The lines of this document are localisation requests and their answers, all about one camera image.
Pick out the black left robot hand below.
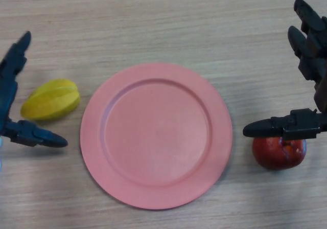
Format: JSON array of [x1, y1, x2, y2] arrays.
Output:
[[0, 31, 68, 148]]

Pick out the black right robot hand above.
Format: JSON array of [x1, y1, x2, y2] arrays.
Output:
[[242, 0, 327, 141]]

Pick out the yellow starfruit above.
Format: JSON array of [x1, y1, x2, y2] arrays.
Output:
[[20, 78, 81, 122]]

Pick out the pink round plate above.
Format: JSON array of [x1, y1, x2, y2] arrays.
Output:
[[80, 62, 233, 211]]

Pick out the red apple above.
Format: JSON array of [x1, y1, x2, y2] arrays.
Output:
[[252, 136, 307, 171]]

